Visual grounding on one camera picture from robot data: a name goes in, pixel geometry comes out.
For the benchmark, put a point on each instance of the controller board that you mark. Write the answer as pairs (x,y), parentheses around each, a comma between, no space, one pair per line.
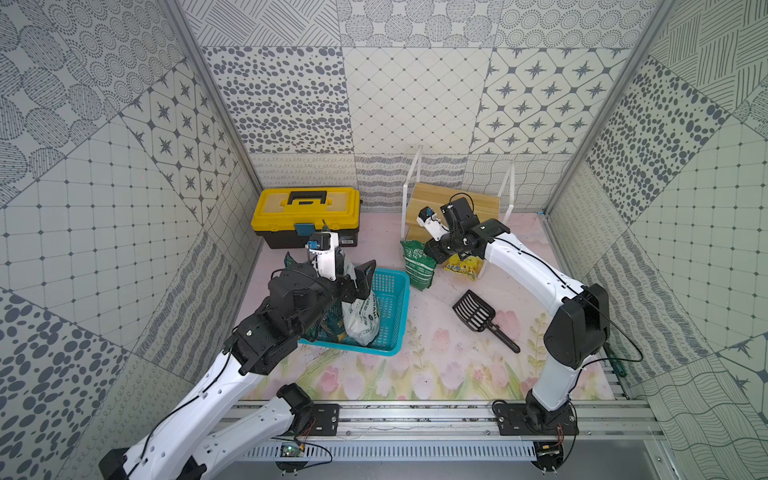
(291,458)
(549,456)

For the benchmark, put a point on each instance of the white green small fertilizer bag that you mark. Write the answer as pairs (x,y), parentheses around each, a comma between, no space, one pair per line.
(418,265)

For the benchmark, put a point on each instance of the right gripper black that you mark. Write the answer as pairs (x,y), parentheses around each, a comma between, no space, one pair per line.
(437,255)

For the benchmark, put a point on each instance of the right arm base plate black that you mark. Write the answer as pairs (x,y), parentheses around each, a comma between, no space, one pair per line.
(516,419)

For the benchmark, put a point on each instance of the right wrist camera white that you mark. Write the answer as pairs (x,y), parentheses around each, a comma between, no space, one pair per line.
(430,221)

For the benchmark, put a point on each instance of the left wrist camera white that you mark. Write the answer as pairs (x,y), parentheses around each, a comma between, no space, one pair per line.
(322,251)

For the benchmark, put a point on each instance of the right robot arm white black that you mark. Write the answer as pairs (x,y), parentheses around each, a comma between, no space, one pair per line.
(579,324)

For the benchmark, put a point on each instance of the tall dark green fertilizer bag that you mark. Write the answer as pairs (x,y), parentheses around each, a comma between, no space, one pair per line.
(332,328)

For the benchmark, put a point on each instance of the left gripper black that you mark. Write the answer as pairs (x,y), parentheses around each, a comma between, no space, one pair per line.
(351,282)

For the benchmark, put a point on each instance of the black slotted scoop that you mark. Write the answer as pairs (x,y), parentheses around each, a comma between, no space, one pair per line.
(478,316)

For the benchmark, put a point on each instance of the grey slotted cable duct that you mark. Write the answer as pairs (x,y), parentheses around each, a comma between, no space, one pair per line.
(390,451)

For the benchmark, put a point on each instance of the yellow black toolbox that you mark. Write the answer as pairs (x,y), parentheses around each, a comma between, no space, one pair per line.
(286,217)

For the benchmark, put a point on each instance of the right controller board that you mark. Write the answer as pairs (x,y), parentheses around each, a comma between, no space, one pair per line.
(549,456)

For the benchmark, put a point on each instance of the left controller board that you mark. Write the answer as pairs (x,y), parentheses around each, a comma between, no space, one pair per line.
(291,458)

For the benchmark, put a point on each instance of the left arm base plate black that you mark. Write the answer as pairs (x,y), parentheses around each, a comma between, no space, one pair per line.
(317,420)

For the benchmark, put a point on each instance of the yellow small fertilizer bag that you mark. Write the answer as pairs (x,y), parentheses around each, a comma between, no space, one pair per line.
(470,266)

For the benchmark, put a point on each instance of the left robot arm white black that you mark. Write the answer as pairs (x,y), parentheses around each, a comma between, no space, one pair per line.
(185,444)

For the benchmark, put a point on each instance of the colourful green fertilizer bag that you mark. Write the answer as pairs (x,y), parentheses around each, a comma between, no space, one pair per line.
(289,261)

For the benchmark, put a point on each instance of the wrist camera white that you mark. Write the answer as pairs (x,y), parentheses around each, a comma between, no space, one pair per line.
(322,251)
(430,221)

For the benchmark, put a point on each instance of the clear white fertilizer bag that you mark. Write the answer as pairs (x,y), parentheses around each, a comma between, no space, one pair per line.
(362,319)

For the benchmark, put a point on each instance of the aluminium mounting rail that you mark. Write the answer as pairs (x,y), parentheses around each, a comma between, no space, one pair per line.
(475,420)

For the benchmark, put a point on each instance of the teal plastic basket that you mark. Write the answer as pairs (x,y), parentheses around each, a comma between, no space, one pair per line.
(392,291)

